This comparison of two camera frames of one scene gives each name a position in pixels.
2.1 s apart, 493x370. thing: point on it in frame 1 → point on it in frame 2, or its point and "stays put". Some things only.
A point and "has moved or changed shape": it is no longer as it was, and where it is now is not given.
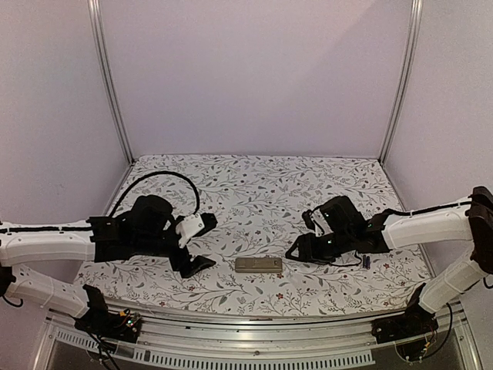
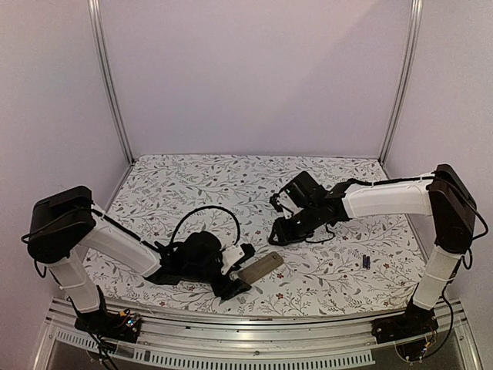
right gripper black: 307,250 → 284,237
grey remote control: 259,265 has moved or changed shape
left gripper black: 179,264 → 233,289
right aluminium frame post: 407,77 stays put
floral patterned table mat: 257,203 stays put
